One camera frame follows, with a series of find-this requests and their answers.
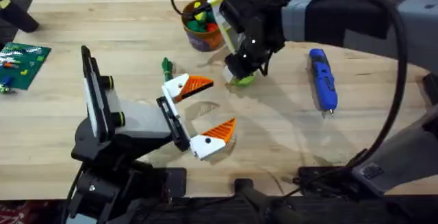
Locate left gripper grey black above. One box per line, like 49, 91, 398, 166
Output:
70, 73, 237, 166

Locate green toy vegetable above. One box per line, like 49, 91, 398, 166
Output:
161, 56, 175, 83

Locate blue electric screwdriver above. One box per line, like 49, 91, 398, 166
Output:
308, 48, 339, 117

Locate black mounting pole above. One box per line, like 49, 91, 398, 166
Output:
233, 178, 285, 224

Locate green disc with holes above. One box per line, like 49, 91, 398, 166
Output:
230, 73, 257, 88

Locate right wrist upright pale plate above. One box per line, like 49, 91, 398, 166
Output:
207, 0, 244, 54

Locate tub with toys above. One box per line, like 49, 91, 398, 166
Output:
181, 0, 227, 53

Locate left wrist upright black plate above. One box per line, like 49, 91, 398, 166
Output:
81, 45, 116, 143

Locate green board with blocks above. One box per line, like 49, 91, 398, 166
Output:
0, 42, 53, 94

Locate black cylinder with yellow label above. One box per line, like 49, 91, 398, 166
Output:
0, 0, 40, 34

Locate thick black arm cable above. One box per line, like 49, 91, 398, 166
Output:
344, 0, 410, 174

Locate black rail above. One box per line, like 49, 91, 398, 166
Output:
61, 196, 438, 224

